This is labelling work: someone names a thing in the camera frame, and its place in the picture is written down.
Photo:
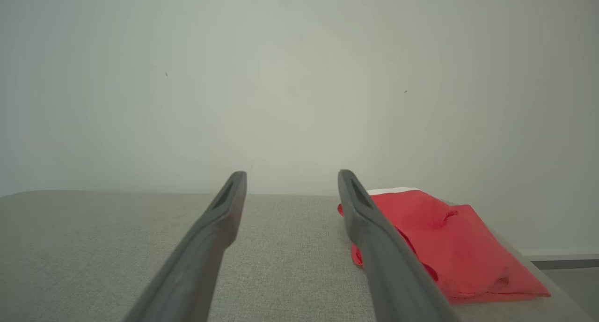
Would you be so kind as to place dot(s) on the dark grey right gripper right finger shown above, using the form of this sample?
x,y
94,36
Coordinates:
x,y
393,275

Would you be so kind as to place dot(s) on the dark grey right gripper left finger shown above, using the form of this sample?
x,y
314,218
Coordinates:
x,y
201,266

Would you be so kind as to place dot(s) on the red Bulls basketball jersey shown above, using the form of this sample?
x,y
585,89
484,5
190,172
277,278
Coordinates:
x,y
458,252

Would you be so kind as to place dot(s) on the grey fabric mat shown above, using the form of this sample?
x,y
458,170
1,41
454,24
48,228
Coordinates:
x,y
117,247

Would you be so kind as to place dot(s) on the white and dark skirting board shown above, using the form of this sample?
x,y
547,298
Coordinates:
x,y
571,262

